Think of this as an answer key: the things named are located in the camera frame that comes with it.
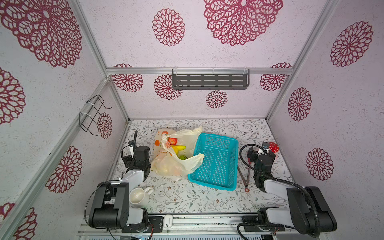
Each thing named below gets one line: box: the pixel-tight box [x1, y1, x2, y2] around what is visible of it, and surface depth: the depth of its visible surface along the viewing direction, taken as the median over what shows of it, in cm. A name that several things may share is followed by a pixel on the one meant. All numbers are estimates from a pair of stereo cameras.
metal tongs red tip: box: [238, 166, 251, 193], surface depth 87 cm
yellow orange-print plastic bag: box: [151, 126, 205, 177], surface depth 85 cm
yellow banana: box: [171, 145, 187, 155], surface depth 103 cm
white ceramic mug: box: [129, 186, 154, 208], surface depth 81 cm
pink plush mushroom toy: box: [268, 141, 280, 154], surface depth 99 cm
